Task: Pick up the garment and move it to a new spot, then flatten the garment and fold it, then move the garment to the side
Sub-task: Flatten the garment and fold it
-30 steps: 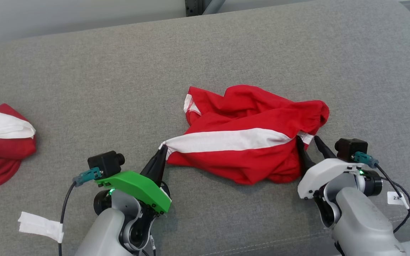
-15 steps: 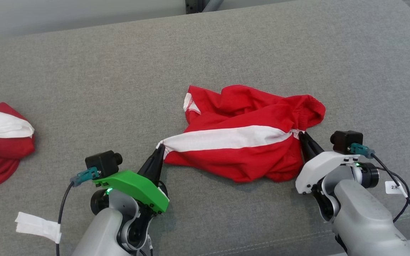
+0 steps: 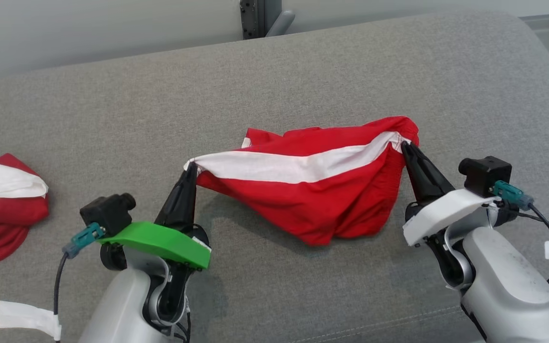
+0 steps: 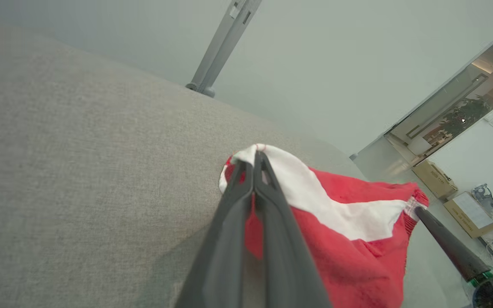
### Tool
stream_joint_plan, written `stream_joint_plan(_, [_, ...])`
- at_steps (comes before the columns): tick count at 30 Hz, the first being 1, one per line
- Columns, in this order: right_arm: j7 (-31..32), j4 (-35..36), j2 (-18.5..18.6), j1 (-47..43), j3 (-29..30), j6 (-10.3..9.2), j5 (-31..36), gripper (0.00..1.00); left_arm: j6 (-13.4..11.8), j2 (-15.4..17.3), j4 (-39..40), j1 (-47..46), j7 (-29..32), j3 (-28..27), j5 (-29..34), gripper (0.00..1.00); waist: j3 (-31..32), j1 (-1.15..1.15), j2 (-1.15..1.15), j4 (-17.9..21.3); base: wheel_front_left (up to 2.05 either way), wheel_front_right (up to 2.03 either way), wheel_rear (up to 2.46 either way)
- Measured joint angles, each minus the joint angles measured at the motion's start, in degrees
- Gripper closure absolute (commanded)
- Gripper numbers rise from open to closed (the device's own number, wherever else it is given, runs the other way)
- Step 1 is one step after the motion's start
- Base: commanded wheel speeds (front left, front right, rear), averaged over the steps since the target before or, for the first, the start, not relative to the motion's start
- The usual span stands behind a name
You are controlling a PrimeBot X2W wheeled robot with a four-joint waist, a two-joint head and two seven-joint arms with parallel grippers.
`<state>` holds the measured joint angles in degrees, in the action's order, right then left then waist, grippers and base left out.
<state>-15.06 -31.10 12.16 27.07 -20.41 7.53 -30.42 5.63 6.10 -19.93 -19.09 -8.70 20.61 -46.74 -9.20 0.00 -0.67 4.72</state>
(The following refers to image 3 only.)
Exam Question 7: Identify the right black cable teal connector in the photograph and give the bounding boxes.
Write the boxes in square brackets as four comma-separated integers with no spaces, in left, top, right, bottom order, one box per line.
[492,180,549,274]

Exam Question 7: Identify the left black cable teal connector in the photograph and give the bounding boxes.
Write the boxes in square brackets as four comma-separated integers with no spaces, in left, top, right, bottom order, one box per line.
[54,223,106,343]

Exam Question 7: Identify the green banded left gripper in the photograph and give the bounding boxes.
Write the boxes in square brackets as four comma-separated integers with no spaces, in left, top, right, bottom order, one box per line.
[98,163,212,272]

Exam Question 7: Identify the white tape cable tag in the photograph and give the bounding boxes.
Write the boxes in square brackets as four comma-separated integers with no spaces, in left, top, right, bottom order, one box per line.
[0,300,61,341]

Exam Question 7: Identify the grey metal frame bracket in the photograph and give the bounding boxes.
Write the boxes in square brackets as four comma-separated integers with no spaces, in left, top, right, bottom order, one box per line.
[240,0,296,40]

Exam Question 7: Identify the black cable teal connector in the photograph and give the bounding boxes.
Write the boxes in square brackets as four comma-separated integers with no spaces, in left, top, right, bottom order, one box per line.
[54,223,106,343]
[492,180,549,274]

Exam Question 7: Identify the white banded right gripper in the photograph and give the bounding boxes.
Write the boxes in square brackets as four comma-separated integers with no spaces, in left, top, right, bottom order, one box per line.
[401,141,499,247]

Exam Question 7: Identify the red shorts with white stripe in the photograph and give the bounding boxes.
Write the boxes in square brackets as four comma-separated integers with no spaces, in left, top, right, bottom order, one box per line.
[184,116,419,246]

